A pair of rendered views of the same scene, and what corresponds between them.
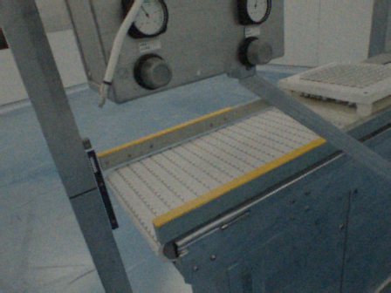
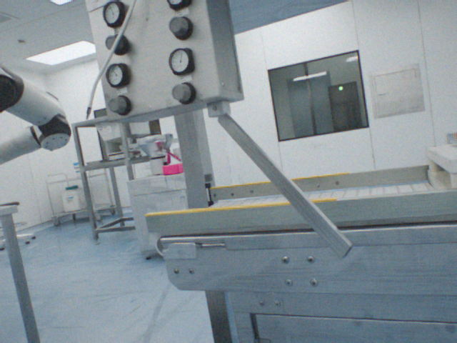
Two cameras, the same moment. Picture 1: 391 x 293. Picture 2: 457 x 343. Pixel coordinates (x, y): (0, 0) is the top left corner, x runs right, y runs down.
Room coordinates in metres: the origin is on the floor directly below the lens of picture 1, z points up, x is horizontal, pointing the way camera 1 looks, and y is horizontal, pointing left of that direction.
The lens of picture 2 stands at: (0.06, -0.53, 0.94)
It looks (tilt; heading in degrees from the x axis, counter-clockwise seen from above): 4 degrees down; 52
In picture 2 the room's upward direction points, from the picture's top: 9 degrees counter-clockwise
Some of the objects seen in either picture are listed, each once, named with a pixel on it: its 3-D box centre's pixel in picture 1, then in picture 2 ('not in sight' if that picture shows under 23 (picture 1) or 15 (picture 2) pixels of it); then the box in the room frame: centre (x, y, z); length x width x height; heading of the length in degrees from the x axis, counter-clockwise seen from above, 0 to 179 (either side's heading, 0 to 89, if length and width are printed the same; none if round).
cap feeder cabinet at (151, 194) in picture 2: not in sight; (176, 211); (1.64, 2.46, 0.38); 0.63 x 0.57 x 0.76; 125
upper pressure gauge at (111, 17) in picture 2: not in sight; (113, 13); (0.29, 0.01, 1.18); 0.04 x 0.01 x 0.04; 118
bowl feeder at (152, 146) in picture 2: not in sight; (163, 154); (1.66, 2.53, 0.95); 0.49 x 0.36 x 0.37; 125
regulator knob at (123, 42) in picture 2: not in sight; (114, 40); (0.29, 0.01, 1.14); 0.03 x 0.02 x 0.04; 118
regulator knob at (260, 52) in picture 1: (257, 48); (181, 89); (0.34, -0.08, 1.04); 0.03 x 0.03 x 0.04; 28
